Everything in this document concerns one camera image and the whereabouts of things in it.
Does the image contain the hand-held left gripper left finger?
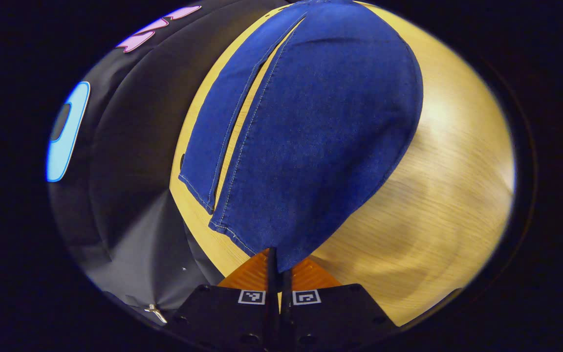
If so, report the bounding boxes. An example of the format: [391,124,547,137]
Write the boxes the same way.
[164,247,282,352]

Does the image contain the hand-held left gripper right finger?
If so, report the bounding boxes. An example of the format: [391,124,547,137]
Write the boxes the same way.
[280,257,399,351]

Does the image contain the blue jeans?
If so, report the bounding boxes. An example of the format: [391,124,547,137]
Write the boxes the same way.
[179,0,424,273]

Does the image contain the silver metal clip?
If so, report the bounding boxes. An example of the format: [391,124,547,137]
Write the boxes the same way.
[145,304,168,324]

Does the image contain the black backdrop cloth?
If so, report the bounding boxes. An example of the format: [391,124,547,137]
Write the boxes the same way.
[47,0,292,324]

